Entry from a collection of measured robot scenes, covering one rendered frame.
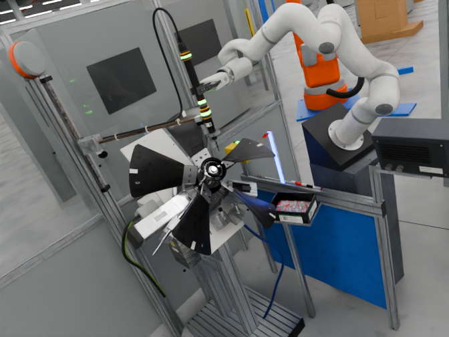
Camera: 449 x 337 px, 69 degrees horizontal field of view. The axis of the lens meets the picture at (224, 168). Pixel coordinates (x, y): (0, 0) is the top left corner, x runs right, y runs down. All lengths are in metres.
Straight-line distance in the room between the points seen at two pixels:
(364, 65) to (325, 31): 0.25
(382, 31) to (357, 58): 7.86
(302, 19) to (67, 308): 1.89
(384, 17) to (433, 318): 7.74
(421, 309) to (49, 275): 2.08
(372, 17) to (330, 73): 4.26
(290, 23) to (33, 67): 1.12
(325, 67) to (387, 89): 3.67
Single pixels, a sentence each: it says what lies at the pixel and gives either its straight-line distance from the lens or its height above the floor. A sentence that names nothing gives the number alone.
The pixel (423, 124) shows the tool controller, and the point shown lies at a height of 1.25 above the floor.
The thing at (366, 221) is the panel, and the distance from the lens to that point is 1.75.
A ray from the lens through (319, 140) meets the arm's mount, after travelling 1.77.
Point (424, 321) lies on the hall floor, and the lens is 2.28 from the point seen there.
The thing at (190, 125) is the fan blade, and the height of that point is 1.38.
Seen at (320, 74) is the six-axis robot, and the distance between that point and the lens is 5.18.
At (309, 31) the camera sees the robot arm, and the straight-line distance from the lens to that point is 1.32.
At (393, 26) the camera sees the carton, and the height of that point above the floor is 0.26.
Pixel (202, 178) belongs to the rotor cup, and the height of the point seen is 1.21.
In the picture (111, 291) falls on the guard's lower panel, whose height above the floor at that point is 0.54.
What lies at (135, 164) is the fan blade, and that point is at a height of 1.36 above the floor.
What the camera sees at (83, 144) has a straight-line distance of 1.75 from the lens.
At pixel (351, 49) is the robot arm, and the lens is 1.42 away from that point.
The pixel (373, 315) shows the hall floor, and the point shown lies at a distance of 2.29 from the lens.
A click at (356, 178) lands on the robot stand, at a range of 1.74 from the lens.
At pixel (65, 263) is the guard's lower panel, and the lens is 2.08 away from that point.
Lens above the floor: 1.81
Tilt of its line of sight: 25 degrees down
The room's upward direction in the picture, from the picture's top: 19 degrees counter-clockwise
